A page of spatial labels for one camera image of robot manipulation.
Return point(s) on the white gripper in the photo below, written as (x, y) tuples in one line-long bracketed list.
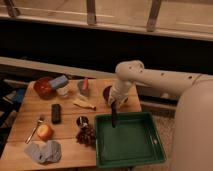
[(123, 86)]

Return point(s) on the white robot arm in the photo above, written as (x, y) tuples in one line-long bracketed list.
[(192, 146)]

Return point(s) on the purple bowl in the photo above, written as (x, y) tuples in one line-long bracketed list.
[(106, 94)]

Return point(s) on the wooden scrub brush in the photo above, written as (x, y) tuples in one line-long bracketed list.
[(84, 104)]

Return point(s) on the red bowl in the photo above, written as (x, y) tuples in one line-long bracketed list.
[(43, 88)]

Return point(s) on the small black cup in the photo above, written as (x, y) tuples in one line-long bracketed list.
[(82, 121)]

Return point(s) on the green plastic tray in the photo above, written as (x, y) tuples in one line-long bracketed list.
[(133, 141)]

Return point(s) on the purple grape bunch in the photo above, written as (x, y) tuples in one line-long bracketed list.
[(87, 136)]

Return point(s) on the blue sponge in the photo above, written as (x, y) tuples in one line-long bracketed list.
[(59, 82)]

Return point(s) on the black rectangular block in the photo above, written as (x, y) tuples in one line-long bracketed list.
[(56, 113)]

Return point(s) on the metal spoon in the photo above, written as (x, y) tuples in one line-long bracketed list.
[(38, 123)]

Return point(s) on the orange apple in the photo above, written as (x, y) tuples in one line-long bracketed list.
[(44, 132)]

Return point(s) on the grey cloth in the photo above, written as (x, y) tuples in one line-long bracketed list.
[(50, 152)]

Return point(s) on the grey brush with red handle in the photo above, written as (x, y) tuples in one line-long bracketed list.
[(83, 87)]

